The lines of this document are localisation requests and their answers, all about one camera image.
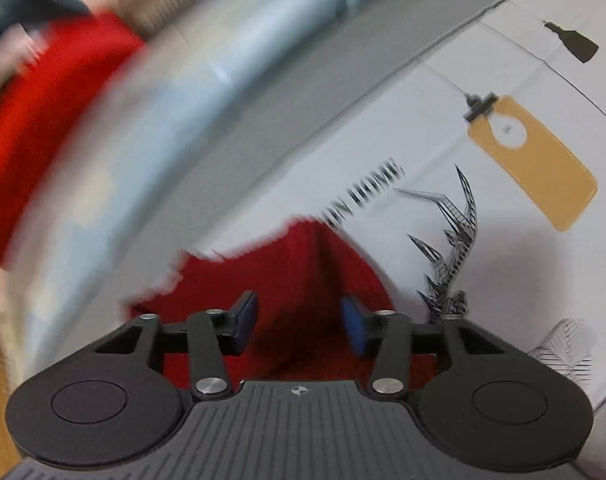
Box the light blue folded sheet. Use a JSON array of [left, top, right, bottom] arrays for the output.
[[12, 0, 454, 391]]

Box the dark red knit sweater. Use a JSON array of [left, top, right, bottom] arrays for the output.
[[125, 214, 442, 391]]

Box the bright red folded blanket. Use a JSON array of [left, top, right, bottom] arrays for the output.
[[0, 12, 143, 264]]

